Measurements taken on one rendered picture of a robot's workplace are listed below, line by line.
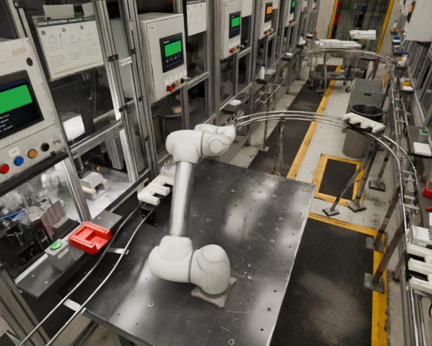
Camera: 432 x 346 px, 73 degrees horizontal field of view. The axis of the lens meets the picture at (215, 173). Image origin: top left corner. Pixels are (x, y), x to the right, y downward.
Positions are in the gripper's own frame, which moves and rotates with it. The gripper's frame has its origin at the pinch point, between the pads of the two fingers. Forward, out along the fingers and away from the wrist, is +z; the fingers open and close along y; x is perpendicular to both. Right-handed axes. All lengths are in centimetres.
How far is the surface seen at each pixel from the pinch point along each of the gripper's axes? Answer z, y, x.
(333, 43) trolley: 406, 142, -4
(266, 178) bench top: -24, 33, -37
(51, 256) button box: -146, -61, -12
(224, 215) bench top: -72, 7, -39
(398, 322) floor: -87, 138, -96
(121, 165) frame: -64, -67, -19
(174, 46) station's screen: -25, -42, 53
